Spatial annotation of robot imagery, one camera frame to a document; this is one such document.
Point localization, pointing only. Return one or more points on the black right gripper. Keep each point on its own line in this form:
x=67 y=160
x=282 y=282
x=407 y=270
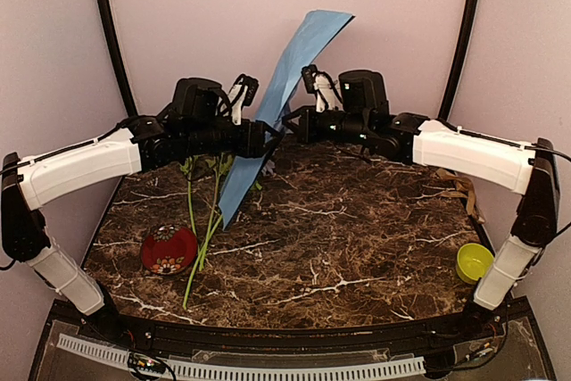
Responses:
x=307 y=132

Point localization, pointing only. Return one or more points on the beige satin ribbon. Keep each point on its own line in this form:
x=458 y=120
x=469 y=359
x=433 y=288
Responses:
x=463 y=189

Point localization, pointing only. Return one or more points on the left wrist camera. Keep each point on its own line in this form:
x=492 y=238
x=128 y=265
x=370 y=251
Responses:
x=241 y=94

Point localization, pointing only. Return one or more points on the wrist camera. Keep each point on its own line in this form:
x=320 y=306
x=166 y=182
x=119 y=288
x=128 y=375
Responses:
x=322 y=86
x=241 y=94

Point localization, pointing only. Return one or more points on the black left corner post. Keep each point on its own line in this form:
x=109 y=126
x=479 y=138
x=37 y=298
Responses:
x=113 y=46

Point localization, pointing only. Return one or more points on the red floral plate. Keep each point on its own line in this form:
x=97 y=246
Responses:
x=169 y=250

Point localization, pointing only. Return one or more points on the black right corner post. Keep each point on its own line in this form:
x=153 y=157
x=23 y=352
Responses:
x=459 y=57

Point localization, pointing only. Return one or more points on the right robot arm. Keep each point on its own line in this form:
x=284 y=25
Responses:
x=355 y=110

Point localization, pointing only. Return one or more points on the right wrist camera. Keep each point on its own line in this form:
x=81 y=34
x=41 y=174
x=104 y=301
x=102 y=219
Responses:
x=322 y=86

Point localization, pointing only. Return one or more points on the blue wrapping paper sheet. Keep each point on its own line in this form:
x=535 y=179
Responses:
x=316 y=31

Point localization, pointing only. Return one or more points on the yellow-green bowl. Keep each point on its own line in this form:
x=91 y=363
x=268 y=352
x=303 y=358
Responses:
x=472 y=262

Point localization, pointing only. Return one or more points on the black front frame rail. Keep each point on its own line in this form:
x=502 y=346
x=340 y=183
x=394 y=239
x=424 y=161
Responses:
x=168 y=338

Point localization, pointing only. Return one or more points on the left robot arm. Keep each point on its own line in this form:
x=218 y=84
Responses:
x=201 y=119

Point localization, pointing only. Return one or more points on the black corner post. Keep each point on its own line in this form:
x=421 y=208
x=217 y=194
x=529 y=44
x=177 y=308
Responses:
x=459 y=57
x=113 y=46

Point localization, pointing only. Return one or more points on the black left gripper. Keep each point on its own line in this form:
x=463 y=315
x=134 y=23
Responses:
x=252 y=144

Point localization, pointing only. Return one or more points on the pink and blue fake flower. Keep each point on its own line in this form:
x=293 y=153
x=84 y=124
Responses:
x=221 y=166

